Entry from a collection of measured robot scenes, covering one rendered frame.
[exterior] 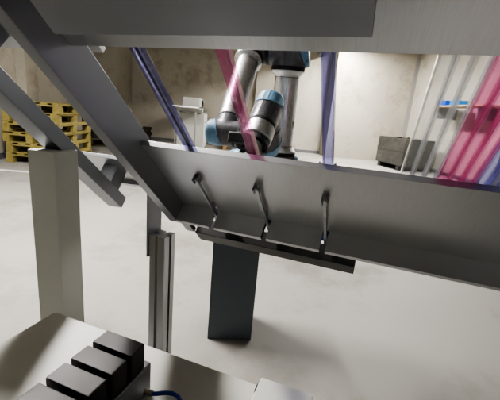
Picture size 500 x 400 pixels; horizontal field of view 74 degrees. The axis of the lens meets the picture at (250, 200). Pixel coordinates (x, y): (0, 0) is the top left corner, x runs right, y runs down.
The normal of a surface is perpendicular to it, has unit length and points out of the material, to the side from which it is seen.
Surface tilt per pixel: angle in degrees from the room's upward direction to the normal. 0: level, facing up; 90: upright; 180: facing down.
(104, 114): 90
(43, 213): 90
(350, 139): 90
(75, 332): 0
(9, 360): 0
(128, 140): 90
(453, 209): 137
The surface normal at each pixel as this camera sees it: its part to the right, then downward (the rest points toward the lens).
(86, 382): 0.09, -0.97
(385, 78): 0.04, 0.25
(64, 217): 0.97, 0.14
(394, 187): -0.30, 0.84
